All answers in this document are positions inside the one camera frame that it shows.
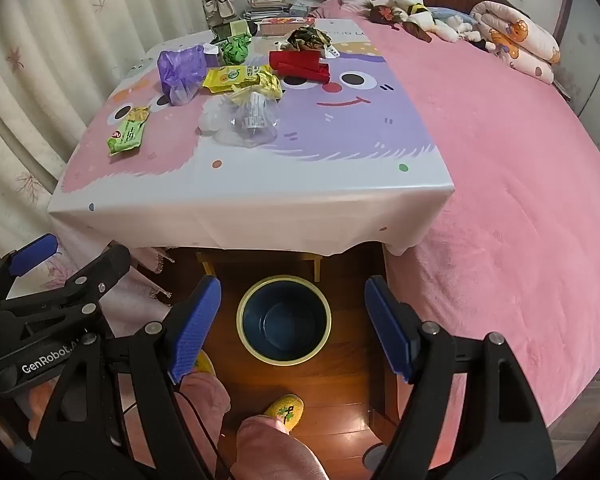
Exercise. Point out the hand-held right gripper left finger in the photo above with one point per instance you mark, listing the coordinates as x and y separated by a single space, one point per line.
195 325

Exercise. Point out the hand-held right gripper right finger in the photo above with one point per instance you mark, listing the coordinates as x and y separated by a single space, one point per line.
387 330

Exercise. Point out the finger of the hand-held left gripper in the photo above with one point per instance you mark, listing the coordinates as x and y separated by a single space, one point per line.
32 252
107 267

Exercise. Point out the blue bin with yellow rim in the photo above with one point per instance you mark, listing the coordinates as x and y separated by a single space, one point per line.
285 322

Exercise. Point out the purple plastic bag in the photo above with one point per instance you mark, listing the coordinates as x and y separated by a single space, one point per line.
180 67

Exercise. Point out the strawberry printed carton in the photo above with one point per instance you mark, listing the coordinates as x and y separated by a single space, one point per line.
285 25

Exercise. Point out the person's left forearm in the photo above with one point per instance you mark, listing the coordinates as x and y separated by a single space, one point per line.
42 392

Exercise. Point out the yellow slipper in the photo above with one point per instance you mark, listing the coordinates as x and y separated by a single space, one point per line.
282 410
205 362

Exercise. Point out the grey round disc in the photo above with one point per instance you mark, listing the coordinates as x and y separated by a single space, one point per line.
375 456

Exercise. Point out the green snack packet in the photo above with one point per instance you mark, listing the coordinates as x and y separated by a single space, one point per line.
128 132

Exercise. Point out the person's right leg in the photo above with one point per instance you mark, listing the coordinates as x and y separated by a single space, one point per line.
275 452

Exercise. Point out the cartoon printed tablecloth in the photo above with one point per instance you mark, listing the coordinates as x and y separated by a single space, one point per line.
330 160

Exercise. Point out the white translucent plastic wrapper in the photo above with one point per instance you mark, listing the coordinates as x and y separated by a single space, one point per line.
212 117

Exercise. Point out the pink bedspread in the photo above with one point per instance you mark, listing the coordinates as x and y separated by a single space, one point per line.
505 185

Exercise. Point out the beige leaf print curtain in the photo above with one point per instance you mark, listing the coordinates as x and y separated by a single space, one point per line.
55 60

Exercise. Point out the clear plastic bag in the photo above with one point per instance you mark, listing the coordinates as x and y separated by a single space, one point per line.
255 120

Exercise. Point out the small white purple box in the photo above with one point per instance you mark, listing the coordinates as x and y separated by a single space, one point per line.
212 55

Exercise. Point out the green crumpled paper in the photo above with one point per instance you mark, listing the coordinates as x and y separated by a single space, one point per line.
236 49

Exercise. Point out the dark green carton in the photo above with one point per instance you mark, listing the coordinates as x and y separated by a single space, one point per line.
232 29

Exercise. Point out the red folded wrapper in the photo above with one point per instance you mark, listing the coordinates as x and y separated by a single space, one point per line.
297 62

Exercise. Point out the white handbag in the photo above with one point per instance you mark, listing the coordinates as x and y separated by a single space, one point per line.
219 10

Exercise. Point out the dark patterned crumpled bag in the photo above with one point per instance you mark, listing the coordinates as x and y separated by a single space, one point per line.
307 39

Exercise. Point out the stack of books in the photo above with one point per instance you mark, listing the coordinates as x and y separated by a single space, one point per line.
265 7

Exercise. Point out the white plush toy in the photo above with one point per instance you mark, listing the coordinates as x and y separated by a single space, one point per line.
447 30

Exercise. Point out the brown doll plush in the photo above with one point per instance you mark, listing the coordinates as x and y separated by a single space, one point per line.
385 14

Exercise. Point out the rolled bear print quilt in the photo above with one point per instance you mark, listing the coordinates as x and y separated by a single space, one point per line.
520 40

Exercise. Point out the bee plush toy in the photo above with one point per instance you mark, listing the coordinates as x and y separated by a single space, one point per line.
415 10

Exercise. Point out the wooden folding table frame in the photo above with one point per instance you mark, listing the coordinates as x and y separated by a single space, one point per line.
312 262

